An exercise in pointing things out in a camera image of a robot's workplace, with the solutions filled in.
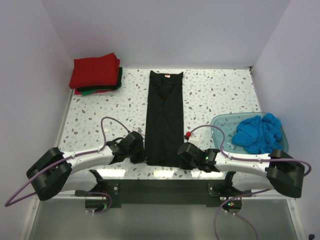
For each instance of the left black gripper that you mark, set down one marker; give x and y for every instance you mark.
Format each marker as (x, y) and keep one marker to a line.
(140, 158)

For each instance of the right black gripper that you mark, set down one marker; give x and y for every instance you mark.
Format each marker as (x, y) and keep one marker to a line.
(183, 164)

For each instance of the black t shirt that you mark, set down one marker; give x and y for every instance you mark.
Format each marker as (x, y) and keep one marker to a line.
(164, 131)

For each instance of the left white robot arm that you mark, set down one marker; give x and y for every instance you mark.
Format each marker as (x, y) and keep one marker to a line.
(53, 172)

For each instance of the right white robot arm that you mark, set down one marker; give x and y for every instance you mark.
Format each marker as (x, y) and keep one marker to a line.
(277, 172)

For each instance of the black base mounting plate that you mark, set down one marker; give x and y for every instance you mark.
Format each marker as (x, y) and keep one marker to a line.
(159, 192)

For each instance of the clear blue plastic basin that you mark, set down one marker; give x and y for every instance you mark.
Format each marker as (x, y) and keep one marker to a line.
(225, 126)

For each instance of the dark folded t shirt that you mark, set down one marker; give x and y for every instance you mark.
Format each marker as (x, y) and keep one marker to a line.
(100, 88)

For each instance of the blue crumpled t shirt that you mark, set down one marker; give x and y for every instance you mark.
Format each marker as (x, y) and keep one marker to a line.
(259, 135)

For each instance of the green folded t shirt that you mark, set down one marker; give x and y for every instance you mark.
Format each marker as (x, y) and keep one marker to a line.
(87, 92)

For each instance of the red folded t shirt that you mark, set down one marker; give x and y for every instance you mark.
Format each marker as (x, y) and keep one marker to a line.
(95, 71)

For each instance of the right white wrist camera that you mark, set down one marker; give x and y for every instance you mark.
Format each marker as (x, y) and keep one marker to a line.
(191, 138)

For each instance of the aluminium rail frame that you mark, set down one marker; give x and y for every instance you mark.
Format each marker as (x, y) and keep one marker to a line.
(292, 216)

